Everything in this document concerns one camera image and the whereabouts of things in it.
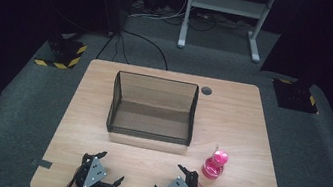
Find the pink plastic bottle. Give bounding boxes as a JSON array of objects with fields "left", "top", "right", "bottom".
[{"left": 200, "top": 142, "right": 232, "bottom": 182}]

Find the black table cable grommet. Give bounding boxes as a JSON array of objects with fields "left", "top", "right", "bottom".
[{"left": 200, "top": 85, "right": 214, "bottom": 97}]

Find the grey metal stand frame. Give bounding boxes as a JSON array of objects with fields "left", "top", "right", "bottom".
[{"left": 175, "top": 0, "right": 278, "bottom": 65}]

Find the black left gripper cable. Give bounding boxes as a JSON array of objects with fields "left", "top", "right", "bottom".
[{"left": 59, "top": 162, "right": 84, "bottom": 187}]

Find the black base with striped tape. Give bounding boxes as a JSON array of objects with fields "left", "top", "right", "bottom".
[
  {"left": 268, "top": 77, "right": 323, "bottom": 115},
  {"left": 32, "top": 31, "right": 90, "bottom": 73}
]

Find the grey tape strip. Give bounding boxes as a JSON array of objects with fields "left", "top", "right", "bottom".
[{"left": 29, "top": 156, "right": 54, "bottom": 170}]

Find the black wire mesh basket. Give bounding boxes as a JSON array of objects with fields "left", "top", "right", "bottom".
[{"left": 105, "top": 69, "right": 202, "bottom": 147}]

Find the bundle of dark cables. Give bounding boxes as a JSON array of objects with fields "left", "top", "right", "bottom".
[{"left": 187, "top": 8, "right": 255, "bottom": 40}]

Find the black floor cable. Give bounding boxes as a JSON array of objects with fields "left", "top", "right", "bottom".
[{"left": 95, "top": 25, "right": 174, "bottom": 72}]

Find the white floor cable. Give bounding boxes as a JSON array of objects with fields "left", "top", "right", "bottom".
[{"left": 127, "top": 0, "right": 190, "bottom": 28}]

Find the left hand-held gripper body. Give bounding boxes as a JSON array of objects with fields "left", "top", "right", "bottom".
[{"left": 73, "top": 152, "right": 121, "bottom": 187}]

